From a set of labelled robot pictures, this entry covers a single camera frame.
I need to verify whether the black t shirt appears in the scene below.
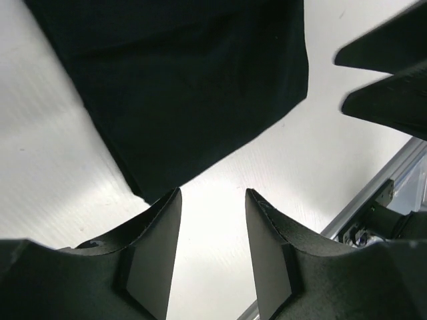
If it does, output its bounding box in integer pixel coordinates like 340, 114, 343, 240
26, 1, 308, 204

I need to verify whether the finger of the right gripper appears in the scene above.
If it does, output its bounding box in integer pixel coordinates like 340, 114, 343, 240
341, 61, 426, 141

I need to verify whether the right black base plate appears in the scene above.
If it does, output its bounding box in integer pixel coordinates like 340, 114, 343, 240
335, 179, 394, 247

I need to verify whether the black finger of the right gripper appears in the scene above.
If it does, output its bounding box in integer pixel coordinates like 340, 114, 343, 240
334, 1, 426, 74

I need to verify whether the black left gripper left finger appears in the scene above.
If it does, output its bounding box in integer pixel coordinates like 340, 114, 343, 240
1, 189, 182, 319

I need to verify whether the aluminium frame rail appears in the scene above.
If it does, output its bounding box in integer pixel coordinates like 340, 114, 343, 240
242, 138, 426, 319

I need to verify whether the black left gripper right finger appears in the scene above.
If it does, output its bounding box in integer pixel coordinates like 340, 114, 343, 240
246, 189, 426, 319

